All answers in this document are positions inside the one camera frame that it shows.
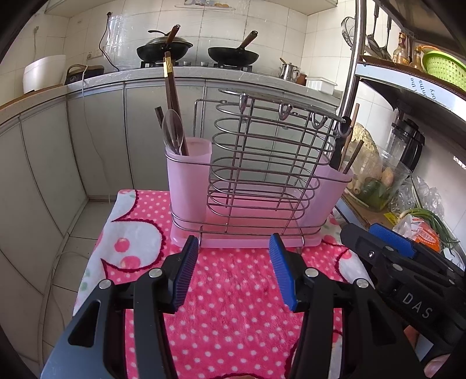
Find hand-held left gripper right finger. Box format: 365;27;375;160
269;233;426;379

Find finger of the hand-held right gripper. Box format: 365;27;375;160
338;223;400;282
368;223;449;275

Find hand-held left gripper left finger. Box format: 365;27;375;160
40;235;200;379

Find pink plastic utensil holder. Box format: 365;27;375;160
165;138;354;249

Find dark brown gold-banded chopstick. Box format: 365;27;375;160
169;69;190;156
163;51;187;155

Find person's right hand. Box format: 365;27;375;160
404;325;448;378

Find orange food packet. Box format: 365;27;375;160
393;215;443;254

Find green onions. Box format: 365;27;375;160
398;208;461;253

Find green vegetable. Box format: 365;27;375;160
363;178;387;209

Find clear plastic bag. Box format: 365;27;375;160
397;175;445;220

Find pink polka dot cloth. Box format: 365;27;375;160
73;189;373;379

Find black blender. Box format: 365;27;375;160
386;109;426;173

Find cauliflower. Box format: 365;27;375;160
351;123;381;162

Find clear plastic spoon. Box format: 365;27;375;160
161;108;185;156

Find metal kitchen shelf rack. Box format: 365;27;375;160
337;0;466;154

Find white rectangular container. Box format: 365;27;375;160
305;76;338;96

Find green plastic basket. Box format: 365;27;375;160
421;50;466;92

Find amber oil bottle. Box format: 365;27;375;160
409;45;425;72

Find tall clear glass bottle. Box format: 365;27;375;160
393;32;410;66

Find stainless steel kettle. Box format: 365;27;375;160
278;57;301;82

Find gas stove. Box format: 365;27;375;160
140;60;254;74

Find black open wok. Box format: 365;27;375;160
207;31;260;66

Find black wok with lid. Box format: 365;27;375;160
136;25;194;63

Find wooden cutting board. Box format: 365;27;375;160
0;84;65;110

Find metal wok lid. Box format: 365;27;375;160
147;30;194;50

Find white rice cooker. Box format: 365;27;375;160
22;55;68;95

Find black-handled utensil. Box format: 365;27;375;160
329;117;353;171

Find metal wire cutlery rack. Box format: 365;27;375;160
170;88;352;253

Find metal wire strainer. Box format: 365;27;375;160
341;16;359;50

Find black power cable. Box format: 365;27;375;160
99;11;121;72

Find glass wall shelf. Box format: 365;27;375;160
175;0;236;10

